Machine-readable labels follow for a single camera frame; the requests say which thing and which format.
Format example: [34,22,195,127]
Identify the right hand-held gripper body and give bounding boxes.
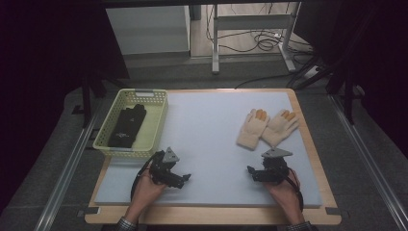
[261,147,293,186]

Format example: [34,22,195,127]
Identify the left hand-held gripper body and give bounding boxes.
[148,146,181,188]

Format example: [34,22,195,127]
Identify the pale yellow plastic basket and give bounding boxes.
[92,89,169,159]

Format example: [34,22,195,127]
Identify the black glove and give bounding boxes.
[108,107,140,149]
[126,103,148,136]

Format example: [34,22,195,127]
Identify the person's right hand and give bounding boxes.
[263,168,306,226]

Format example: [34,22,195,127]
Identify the person's left hand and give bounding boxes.
[124,168,168,224]

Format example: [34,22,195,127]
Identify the cream knitted glove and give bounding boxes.
[261,109,301,148]
[236,108,270,151]

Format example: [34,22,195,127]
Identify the white foam mat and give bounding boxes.
[94,90,323,208]

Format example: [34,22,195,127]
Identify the black stand legs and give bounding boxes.
[71,75,109,129]

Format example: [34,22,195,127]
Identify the black tripod stand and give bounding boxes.
[288,54,365,125]

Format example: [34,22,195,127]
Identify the white power strip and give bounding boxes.
[304,64,321,80]

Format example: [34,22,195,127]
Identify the white cabinet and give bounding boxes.
[105,5,191,56]

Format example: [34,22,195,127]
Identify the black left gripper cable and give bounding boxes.
[129,152,162,203]

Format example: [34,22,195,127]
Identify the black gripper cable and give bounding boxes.
[285,167,305,212]
[129,152,162,203]

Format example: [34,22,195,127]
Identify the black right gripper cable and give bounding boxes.
[285,167,305,212]

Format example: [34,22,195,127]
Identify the black table corner bracket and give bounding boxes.
[77,206,101,218]
[324,206,343,217]

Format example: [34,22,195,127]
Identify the long black floor cable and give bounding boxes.
[235,72,293,90]

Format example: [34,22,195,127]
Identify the aluminium rail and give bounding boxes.
[34,115,99,231]
[329,95,408,231]

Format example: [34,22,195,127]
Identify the bundle of black floor cables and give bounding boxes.
[205,4,314,55]

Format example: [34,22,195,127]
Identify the white metal stand frame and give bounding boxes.
[211,3,301,75]

